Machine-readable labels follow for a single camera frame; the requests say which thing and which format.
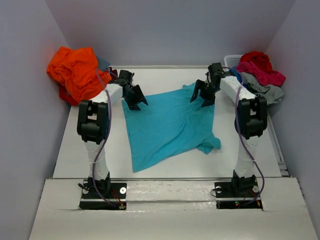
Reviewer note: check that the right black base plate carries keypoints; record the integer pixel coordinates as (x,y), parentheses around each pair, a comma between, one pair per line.
(228,199)

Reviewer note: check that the teal t shirt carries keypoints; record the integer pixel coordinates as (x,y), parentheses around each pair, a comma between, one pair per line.
(169,125)

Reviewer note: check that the magenta t shirt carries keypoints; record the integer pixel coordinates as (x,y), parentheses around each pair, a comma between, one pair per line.
(264,78)

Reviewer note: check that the dark red folded shirt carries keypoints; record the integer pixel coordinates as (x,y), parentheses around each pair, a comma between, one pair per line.
(112,72)

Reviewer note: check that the grey t shirt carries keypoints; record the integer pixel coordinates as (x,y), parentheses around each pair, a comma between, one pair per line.
(273,94)

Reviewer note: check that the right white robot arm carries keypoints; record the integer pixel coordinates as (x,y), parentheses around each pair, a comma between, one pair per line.
(250,123)

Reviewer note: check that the orange t shirt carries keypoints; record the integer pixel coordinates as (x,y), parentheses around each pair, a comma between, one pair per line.
(77,73)

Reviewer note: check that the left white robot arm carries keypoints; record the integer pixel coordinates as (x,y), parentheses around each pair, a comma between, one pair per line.
(94,125)

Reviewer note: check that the red t shirt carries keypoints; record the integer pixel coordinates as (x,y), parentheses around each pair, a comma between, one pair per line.
(260,59)

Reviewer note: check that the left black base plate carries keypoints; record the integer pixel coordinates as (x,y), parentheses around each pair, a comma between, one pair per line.
(114,200)

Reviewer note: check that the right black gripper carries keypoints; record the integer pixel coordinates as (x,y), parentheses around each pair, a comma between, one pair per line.
(197,85)

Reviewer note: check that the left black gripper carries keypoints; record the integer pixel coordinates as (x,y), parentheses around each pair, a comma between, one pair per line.
(139,90)

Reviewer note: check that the white plastic laundry basket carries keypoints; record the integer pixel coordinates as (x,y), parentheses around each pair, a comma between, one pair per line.
(232,60)

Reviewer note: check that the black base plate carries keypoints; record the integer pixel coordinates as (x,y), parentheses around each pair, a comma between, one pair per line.
(228,199)
(114,200)

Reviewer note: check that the blue t shirt in basket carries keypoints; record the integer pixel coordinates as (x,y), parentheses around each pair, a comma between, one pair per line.
(241,79)

